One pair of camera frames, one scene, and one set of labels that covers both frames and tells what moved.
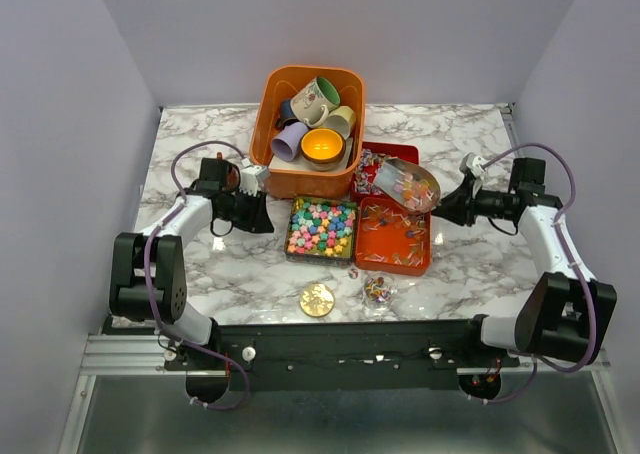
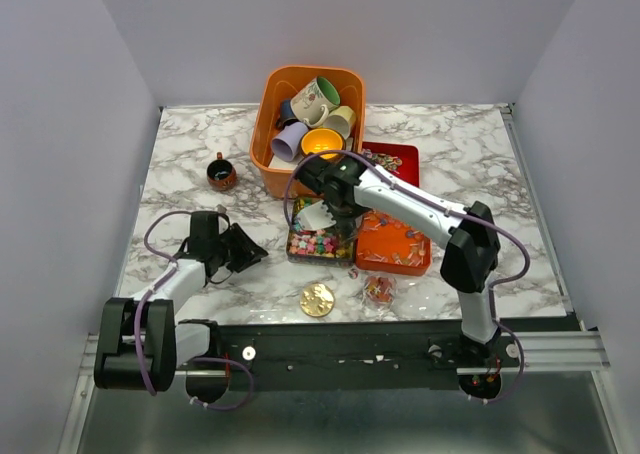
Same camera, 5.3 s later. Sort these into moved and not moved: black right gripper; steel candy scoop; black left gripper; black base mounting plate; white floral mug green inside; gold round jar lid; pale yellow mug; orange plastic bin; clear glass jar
Moved: black left gripper; steel candy scoop; black right gripper
Not moved: white floral mug green inside; clear glass jar; black base mounting plate; pale yellow mug; orange plastic bin; gold round jar lid
